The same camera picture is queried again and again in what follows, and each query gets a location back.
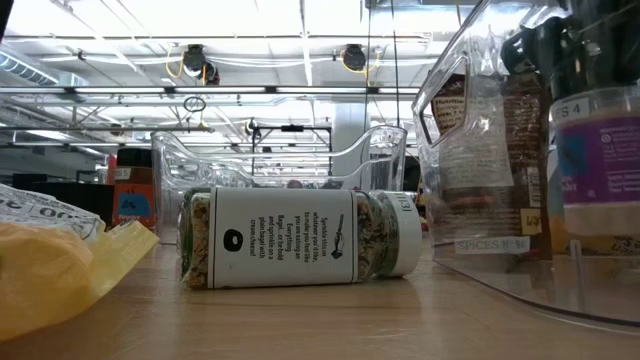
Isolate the black background rig frame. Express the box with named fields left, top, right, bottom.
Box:
left=251, top=124, right=335, bottom=169

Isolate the black low background cabinet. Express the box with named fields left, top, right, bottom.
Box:
left=12, top=172, right=117, bottom=227

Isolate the yellow snack packet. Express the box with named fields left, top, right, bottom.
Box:
left=0, top=182, right=161, bottom=344

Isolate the black metal table frame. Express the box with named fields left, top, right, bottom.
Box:
left=0, top=0, right=15, bottom=41

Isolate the purple label spice jar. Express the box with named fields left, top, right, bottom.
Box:
left=547, top=62, right=640, bottom=261

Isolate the clear plastic bin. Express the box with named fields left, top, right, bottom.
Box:
left=410, top=0, right=640, bottom=329
left=149, top=124, right=409, bottom=246

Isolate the brown label spice jar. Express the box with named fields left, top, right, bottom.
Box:
left=430, top=72, right=549, bottom=261

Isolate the white label seasoning jar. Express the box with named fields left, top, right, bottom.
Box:
left=178, top=185, right=424, bottom=291

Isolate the black ceiling cord reel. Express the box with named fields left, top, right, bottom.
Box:
left=341, top=43, right=369, bottom=74
left=180, top=43, right=221, bottom=86

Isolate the green spice jar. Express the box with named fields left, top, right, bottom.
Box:
left=175, top=187, right=199, bottom=281

